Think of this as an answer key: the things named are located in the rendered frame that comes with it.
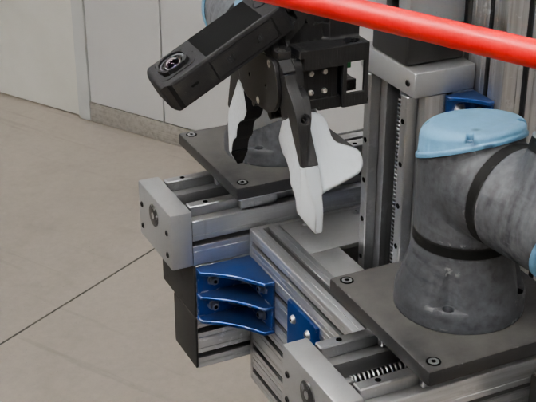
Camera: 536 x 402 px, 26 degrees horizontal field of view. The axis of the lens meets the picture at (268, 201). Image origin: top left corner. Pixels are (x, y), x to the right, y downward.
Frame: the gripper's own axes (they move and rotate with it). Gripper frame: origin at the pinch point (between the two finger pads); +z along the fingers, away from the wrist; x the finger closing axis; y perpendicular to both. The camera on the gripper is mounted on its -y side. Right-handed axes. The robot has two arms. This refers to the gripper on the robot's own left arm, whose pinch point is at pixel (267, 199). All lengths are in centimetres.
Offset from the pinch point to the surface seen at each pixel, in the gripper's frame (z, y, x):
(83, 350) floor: 132, 31, 179
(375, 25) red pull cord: -32, -20, -50
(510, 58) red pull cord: -32, -18, -54
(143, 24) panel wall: 87, 97, 308
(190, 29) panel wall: 85, 108, 289
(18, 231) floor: 132, 33, 254
